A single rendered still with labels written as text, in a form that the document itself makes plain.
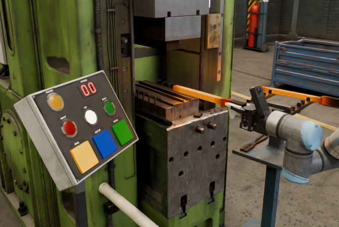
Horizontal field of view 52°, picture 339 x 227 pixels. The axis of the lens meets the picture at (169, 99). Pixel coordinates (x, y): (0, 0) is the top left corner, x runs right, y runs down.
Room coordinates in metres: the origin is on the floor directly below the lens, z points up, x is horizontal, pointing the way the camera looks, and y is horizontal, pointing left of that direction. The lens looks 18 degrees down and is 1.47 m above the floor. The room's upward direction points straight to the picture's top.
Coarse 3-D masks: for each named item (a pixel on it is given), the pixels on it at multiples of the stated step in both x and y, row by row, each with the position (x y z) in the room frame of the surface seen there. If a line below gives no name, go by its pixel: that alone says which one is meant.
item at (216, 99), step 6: (174, 90) 1.54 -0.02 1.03; (180, 90) 1.51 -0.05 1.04; (186, 90) 1.48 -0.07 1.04; (192, 90) 1.46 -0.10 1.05; (198, 96) 1.42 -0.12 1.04; (204, 96) 1.39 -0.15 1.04; (210, 96) 1.36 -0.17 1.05; (216, 96) 1.36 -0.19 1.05; (216, 102) 1.34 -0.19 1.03; (222, 102) 1.30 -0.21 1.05; (234, 102) 1.27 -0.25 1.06; (240, 102) 1.26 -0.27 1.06
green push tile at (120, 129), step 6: (114, 126) 1.07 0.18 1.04; (120, 126) 1.10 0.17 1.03; (126, 126) 1.12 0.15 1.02; (114, 132) 1.06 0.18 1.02; (120, 132) 1.08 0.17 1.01; (126, 132) 1.10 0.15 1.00; (120, 138) 1.06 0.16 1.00; (126, 138) 1.08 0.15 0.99; (132, 138) 1.11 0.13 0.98; (120, 144) 1.05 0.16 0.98
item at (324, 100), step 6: (264, 90) 1.87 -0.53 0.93; (276, 90) 1.82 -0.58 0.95; (282, 90) 1.81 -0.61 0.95; (294, 96) 1.76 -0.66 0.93; (300, 96) 1.74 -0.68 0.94; (306, 96) 1.72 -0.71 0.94; (312, 96) 1.70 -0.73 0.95; (318, 96) 1.70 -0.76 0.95; (324, 96) 1.67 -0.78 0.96; (324, 102) 1.66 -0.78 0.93; (330, 102) 1.64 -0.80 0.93; (336, 102) 1.63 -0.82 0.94
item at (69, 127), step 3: (66, 123) 0.93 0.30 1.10; (69, 123) 0.94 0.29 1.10; (72, 123) 0.95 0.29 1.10; (63, 126) 0.92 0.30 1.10; (66, 126) 0.93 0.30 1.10; (69, 126) 0.94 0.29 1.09; (72, 126) 0.94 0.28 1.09; (66, 129) 0.92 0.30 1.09; (69, 129) 0.93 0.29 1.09; (72, 129) 0.94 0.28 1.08; (75, 129) 0.95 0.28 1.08; (66, 132) 0.92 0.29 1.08; (69, 132) 0.92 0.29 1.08; (72, 132) 0.93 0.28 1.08
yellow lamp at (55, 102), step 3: (51, 96) 0.95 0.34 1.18; (54, 96) 0.96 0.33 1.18; (57, 96) 0.97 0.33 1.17; (51, 99) 0.94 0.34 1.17; (54, 99) 0.95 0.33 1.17; (57, 99) 0.96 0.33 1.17; (60, 99) 0.97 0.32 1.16; (51, 102) 0.94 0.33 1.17; (54, 102) 0.95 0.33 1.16; (57, 102) 0.95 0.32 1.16; (60, 102) 0.96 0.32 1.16; (51, 105) 0.93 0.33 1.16; (54, 105) 0.94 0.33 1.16; (57, 105) 0.95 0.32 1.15; (60, 105) 0.96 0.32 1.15; (57, 108) 0.94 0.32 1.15
